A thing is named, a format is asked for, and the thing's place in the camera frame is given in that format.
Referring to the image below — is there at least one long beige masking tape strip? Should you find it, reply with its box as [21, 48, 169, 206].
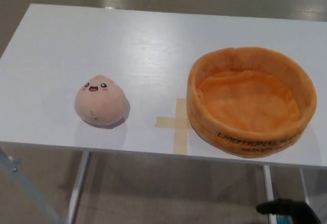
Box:
[173, 98, 191, 155]

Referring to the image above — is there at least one pink round plush toy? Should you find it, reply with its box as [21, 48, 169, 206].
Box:
[74, 74, 126, 126]

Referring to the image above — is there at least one short beige masking tape strip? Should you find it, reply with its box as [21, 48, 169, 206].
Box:
[155, 116, 191, 128]

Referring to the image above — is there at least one white metal table leg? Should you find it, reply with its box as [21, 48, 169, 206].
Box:
[67, 151, 92, 224]
[298, 167, 312, 204]
[263, 164, 279, 209]

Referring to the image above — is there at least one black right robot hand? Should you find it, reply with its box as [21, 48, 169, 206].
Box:
[256, 198, 321, 224]

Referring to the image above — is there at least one orange plush round plate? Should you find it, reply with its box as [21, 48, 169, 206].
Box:
[187, 46, 318, 159]

